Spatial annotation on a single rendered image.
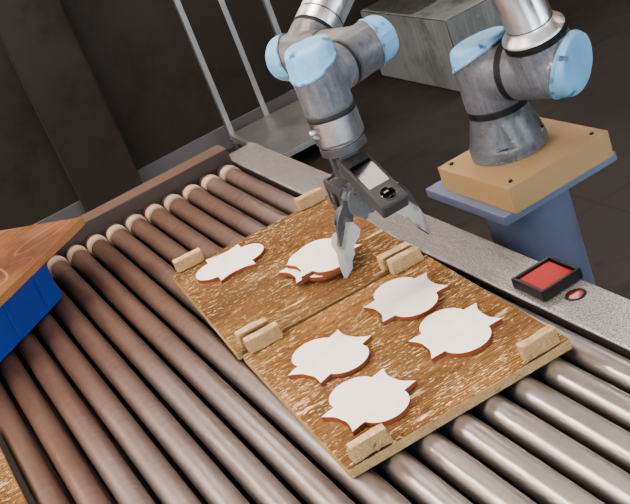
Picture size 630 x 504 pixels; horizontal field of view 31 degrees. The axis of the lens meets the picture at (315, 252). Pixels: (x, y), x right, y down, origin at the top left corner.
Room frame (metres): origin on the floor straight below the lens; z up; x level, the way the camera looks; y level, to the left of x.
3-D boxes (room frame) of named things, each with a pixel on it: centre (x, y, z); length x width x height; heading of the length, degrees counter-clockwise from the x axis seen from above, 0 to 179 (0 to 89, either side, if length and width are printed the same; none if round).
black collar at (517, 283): (1.47, -0.31, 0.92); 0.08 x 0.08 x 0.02; 18
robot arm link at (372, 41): (1.64, -0.17, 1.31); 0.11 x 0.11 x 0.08; 38
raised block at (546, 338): (1.27, -0.23, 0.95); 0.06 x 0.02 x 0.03; 105
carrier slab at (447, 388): (1.42, -0.05, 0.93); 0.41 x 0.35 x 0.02; 15
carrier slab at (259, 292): (1.83, 0.06, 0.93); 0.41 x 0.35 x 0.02; 14
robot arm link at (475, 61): (1.98, -0.43, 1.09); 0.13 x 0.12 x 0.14; 38
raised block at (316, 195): (2.05, -0.03, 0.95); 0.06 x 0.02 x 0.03; 104
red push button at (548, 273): (1.47, -0.31, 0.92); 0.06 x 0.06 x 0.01; 18
